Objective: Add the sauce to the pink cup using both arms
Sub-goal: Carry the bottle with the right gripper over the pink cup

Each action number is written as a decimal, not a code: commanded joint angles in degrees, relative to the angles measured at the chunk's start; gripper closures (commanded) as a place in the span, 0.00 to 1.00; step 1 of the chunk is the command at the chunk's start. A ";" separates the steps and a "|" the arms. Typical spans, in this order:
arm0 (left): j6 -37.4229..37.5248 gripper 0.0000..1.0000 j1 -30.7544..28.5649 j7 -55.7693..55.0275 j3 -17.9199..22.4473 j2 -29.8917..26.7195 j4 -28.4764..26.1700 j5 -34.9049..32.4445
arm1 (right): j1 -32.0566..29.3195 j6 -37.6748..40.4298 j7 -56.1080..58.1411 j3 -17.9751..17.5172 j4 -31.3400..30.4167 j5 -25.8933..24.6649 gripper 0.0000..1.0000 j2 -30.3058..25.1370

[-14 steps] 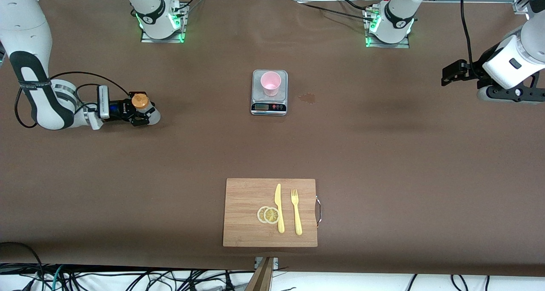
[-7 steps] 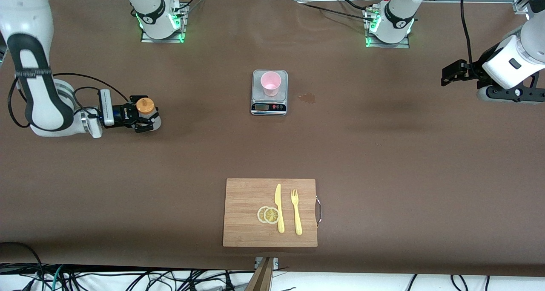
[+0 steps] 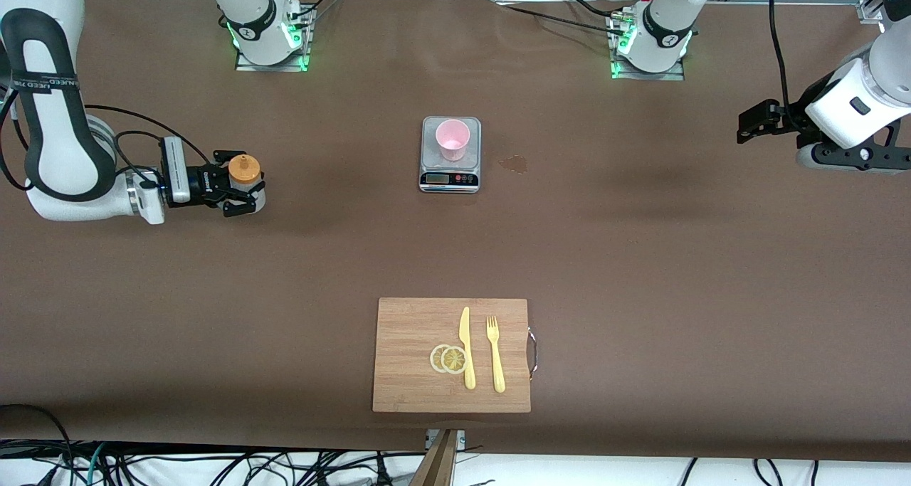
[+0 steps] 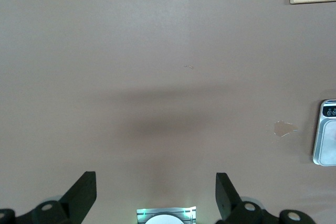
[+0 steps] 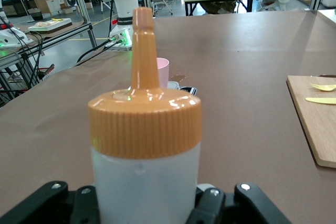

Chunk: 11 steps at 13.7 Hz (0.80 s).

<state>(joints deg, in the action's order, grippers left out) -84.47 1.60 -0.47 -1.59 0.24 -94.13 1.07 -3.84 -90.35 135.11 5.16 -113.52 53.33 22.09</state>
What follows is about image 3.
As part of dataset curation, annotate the white sauce bottle orange cap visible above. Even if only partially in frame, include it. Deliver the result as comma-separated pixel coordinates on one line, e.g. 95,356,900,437
228,154,267,214

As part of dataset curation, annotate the pink plastic cup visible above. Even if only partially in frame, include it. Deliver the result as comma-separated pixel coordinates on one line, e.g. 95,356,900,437
436,119,471,162

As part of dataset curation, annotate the brown table cover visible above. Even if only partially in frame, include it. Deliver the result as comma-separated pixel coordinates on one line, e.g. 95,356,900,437
0,0,911,463

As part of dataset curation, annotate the silver digital kitchen scale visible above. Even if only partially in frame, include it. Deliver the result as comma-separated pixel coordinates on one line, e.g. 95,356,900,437
418,116,483,194

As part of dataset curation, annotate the bamboo cutting board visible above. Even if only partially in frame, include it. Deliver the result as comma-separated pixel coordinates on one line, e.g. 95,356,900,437
372,297,539,413

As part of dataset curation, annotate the yellow plastic knife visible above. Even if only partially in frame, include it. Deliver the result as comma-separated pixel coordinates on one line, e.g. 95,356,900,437
458,306,477,391

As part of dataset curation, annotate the yellow plastic fork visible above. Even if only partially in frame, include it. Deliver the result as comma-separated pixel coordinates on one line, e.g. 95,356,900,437
486,315,507,393

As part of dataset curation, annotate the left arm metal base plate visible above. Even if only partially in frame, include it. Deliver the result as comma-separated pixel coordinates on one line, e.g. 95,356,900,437
611,13,686,82

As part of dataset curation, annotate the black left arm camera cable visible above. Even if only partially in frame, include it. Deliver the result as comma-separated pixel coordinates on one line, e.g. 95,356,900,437
771,0,791,108

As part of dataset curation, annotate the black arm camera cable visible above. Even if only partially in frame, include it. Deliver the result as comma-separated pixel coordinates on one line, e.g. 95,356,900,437
84,105,214,189
771,0,791,108

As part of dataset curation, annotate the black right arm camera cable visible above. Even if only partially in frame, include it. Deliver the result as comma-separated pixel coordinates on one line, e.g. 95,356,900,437
84,105,214,189

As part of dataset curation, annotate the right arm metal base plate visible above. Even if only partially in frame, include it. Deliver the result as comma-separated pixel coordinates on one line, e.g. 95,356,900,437
235,6,312,73

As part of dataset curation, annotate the black base power cable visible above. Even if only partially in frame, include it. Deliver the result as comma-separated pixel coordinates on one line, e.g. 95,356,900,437
498,2,627,38

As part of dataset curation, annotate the small metal bracket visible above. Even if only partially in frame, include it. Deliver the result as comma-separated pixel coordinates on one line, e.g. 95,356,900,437
426,429,466,453

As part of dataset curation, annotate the wooden post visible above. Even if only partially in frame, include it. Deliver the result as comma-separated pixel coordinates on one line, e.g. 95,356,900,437
409,429,460,486

